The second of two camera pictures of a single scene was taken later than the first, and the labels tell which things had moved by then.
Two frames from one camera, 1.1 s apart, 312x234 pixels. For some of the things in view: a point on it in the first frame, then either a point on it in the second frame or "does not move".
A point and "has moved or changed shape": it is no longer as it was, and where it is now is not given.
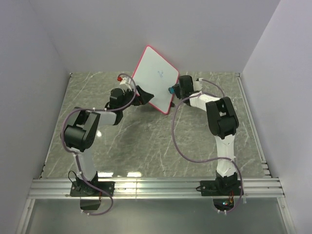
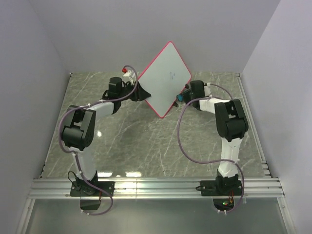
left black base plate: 83,188 does not move
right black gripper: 176,88 to 185,93
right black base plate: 220,187 does not move
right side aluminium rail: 264,164 does not move
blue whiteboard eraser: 171,89 has moved or changed shape
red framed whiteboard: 155,75 has moved or changed shape
